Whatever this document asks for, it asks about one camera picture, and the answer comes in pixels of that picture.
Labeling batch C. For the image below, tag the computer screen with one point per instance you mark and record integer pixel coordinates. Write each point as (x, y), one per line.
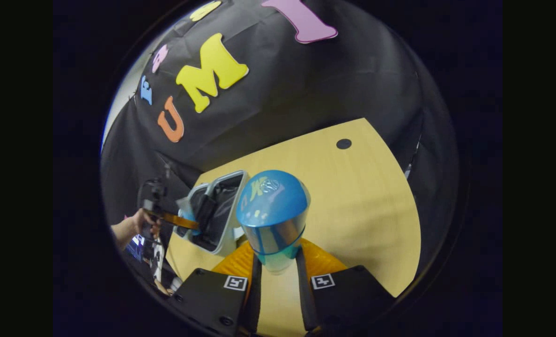
(135, 247)

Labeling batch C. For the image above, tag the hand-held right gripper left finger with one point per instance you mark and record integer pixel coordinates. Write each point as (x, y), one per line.
(256, 295)

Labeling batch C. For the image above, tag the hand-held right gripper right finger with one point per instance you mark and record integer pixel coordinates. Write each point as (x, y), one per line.
(304, 295)

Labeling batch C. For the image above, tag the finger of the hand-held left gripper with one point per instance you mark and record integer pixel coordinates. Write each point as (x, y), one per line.
(179, 220)

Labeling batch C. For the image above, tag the person's light clothing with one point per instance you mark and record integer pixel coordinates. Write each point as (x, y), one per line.
(158, 267)

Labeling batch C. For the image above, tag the light blue suitcase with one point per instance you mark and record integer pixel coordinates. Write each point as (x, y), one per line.
(221, 206)

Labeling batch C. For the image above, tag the black table grommet hole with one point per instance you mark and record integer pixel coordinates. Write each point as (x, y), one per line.
(344, 143)

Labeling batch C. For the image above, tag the blue cap clear bottle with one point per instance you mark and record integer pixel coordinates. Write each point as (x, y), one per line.
(273, 210)

